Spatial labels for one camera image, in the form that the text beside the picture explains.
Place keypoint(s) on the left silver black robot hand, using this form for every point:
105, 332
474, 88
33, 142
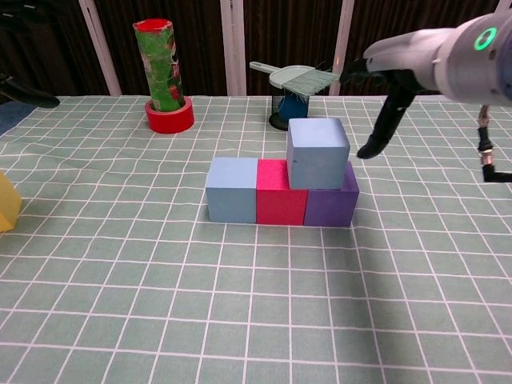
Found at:
28, 96

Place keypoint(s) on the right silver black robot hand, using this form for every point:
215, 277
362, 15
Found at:
400, 56

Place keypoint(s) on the yellow foam cube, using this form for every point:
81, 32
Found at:
8, 204

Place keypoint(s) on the light blue foam cube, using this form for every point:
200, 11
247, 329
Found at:
232, 192
316, 160

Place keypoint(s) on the purple foam cube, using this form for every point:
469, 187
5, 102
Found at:
332, 208

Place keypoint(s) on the pink foam cube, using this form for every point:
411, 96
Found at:
276, 204

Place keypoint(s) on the teal hand brush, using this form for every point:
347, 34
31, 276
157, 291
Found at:
304, 82

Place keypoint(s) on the green can with red lid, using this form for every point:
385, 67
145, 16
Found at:
160, 68

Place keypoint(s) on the red tape roll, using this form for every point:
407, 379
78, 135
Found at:
170, 122

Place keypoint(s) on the green checked tablecloth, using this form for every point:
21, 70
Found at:
256, 300

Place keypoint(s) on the white partition frame post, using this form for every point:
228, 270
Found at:
234, 48
100, 48
341, 40

